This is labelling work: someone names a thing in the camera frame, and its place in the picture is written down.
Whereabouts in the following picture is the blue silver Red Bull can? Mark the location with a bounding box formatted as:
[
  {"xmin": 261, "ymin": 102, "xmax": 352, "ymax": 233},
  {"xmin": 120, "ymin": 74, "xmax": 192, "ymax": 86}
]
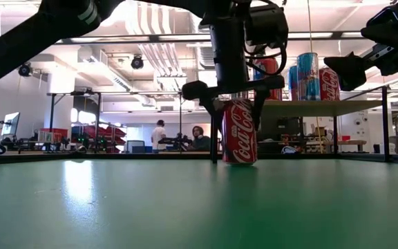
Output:
[
  {"xmin": 287, "ymin": 64, "xmax": 300, "ymax": 102},
  {"xmin": 296, "ymin": 51, "xmax": 321, "ymax": 102}
]

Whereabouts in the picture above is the wooden shelf with black frame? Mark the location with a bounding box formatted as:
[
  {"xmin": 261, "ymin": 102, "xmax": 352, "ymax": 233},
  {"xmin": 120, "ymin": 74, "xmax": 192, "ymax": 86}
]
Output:
[{"xmin": 209, "ymin": 85, "xmax": 391, "ymax": 164}]

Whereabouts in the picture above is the person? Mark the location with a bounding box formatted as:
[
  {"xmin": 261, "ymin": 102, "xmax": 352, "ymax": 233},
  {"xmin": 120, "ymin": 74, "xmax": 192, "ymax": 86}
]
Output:
[
  {"xmin": 150, "ymin": 119, "xmax": 168, "ymax": 154},
  {"xmin": 187, "ymin": 125, "xmax": 212, "ymax": 152}
]

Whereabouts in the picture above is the red bin rack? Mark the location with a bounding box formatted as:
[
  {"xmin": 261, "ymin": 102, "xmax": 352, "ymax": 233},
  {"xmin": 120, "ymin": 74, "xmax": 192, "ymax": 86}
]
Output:
[{"xmin": 70, "ymin": 124, "xmax": 128, "ymax": 154}]

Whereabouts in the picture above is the black metal rack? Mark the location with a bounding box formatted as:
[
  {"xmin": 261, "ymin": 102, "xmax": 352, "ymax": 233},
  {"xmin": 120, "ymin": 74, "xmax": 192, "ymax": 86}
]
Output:
[{"xmin": 46, "ymin": 90, "xmax": 103, "ymax": 154}]

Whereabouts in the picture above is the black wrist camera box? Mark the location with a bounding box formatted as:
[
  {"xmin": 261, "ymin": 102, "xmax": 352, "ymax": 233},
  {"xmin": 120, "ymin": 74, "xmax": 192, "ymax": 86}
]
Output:
[
  {"xmin": 244, "ymin": 3, "xmax": 290, "ymax": 49},
  {"xmin": 360, "ymin": 0, "xmax": 398, "ymax": 46}
]

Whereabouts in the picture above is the red Coca-Cola can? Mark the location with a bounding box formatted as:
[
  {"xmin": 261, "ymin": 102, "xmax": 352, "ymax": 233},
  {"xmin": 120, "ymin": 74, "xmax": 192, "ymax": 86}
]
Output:
[
  {"xmin": 221, "ymin": 98, "xmax": 258, "ymax": 166},
  {"xmin": 253, "ymin": 57, "xmax": 283, "ymax": 102},
  {"xmin": 319, "ymin": 66, "xmax": 341, "ymax": 102}
]

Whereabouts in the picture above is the wooden table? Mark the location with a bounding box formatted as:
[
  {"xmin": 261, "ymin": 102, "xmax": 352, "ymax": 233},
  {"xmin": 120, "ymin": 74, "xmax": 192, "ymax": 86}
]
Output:
[{"xmin": 337, "ymin": 139, "xmax": 368, "ymax": 154}]

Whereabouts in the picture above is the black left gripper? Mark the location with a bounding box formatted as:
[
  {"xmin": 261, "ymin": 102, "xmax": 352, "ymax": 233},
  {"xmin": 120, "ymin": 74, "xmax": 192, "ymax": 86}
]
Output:
[{"xmin": 181, "ymin": 15, "xmax": 286, "ymax": 123}]

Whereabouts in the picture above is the black aluminium table frame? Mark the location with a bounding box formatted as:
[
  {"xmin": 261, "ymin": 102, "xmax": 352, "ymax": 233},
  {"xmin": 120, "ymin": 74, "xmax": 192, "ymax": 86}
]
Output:
[{"xmin": 0, "ymin": 151, "xmax": 398, "ymax": 166}]

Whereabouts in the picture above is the black monitor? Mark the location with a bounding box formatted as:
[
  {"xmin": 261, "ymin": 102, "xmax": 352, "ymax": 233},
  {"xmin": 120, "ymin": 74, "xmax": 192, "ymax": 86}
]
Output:
[{"xmin": 1, "ymin": 111, "xmax": 21, "ymax": 137}]

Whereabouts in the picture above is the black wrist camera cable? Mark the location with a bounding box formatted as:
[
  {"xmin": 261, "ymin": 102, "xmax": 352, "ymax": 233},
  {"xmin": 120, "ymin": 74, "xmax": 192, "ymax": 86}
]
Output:
[{"xmin": 243, "ymin": 40, "xmax": 289, "ymax": 77}]

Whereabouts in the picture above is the black ceiling spotlight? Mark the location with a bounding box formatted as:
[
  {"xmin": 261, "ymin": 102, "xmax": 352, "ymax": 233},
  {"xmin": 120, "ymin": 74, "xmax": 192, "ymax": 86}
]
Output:
[
  {"xmin": 130, "ymin": 55, "xmax": 145, "ymax": 71},
  {"xmin": 17, "ymin": 62, "xmax": 34, "ymax": 78}
]

